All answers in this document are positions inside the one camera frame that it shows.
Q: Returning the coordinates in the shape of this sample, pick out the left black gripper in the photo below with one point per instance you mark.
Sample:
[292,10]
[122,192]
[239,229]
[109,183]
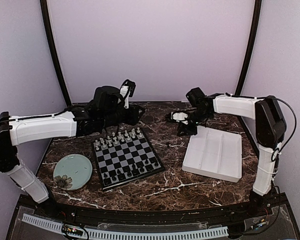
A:
[134,117]

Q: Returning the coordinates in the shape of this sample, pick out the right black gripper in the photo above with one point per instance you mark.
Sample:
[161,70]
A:
[189,131]

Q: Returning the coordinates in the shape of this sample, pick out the white plastic tray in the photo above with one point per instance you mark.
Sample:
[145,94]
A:
[214,153]

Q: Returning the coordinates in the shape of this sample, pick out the black and white chessboard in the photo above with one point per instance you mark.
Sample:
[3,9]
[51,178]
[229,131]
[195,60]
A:
[125,149]

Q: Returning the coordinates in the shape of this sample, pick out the black chess pawn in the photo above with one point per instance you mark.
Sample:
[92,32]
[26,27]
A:
[134,170]

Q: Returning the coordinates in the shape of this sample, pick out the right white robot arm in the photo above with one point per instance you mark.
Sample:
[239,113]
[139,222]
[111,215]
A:
[270,128]

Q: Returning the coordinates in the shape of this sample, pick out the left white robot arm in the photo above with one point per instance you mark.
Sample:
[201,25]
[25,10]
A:
[24,138]

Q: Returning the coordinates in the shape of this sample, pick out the green floral ceramic plate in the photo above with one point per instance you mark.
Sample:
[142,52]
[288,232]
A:
[72,172]

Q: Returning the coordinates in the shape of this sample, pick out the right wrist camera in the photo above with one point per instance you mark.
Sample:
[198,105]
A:
[195,97]

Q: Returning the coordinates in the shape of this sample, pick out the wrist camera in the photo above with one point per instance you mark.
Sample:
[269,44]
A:
[108,98]
[195,97]

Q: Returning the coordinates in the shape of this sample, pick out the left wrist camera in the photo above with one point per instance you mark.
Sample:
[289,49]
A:
[108,98]

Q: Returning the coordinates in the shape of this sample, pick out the white slotted cable duct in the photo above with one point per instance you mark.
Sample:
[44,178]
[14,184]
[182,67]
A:
[112,231]

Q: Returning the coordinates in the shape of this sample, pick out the black front rail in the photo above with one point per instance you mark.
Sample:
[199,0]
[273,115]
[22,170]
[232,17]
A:
[276,208]

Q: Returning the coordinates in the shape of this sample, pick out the left black frame post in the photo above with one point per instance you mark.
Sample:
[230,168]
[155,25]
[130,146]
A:
[53,51]

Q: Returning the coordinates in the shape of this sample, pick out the black frame post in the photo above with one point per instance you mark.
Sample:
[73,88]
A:
[250,46]
[53,51]

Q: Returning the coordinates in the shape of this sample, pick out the right black frame post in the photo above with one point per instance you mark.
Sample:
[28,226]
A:
[250,46]

